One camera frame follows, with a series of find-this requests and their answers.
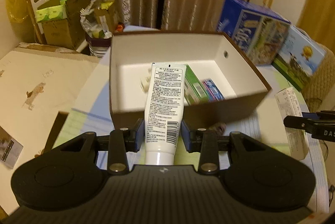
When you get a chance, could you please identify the white green ointment box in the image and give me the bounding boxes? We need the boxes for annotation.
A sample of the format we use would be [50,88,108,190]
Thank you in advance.
[275,87,309,161]

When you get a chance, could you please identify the dark velvet scrunchie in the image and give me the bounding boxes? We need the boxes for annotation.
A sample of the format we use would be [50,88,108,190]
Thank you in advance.
[208,122,227,136]

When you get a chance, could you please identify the clear blue label box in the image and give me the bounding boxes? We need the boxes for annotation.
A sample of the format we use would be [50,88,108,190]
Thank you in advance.
[202,79,225,102]

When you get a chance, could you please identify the green medicine box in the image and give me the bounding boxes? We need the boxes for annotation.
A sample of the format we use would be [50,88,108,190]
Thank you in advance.
[184,65,209,105]

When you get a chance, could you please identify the white cream tube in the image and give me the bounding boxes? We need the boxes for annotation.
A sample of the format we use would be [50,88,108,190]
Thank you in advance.
[144,63,186,166]

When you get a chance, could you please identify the white plastic rectangular case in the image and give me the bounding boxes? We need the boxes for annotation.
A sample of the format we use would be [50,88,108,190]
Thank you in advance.
[140,76,151,93]

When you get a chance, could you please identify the checkered tablecloth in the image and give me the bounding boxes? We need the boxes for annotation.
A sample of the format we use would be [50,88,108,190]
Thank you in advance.
[52,24,331,214]

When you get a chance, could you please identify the light blue milk carton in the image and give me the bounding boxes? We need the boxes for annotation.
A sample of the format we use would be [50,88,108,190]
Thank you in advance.
[272,25,326,91]

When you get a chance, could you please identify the brown cardboard storage box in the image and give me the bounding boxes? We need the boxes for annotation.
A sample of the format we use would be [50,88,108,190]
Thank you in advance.
[109,31,271,132]

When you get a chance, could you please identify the dark blue milk carton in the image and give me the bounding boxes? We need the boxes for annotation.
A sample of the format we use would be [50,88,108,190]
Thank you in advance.
[216,0,291,65]

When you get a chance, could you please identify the cartoon print bedsheet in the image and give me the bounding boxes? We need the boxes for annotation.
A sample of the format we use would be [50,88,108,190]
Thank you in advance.
[0,41,102,214]

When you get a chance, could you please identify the small photo card box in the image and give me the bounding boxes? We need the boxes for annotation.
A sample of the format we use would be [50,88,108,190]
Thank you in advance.
[0,128,23,169]

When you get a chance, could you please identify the small open cardboard box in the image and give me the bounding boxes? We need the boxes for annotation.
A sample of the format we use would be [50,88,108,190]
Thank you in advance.
[94,0,119,33]

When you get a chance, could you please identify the crumpled grey plastic bag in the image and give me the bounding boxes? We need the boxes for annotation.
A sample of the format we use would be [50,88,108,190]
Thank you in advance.
[80,0,112,39]

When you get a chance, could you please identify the cardboard box with tissues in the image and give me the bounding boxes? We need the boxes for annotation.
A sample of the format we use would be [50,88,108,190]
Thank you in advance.
[27,0,91,50]

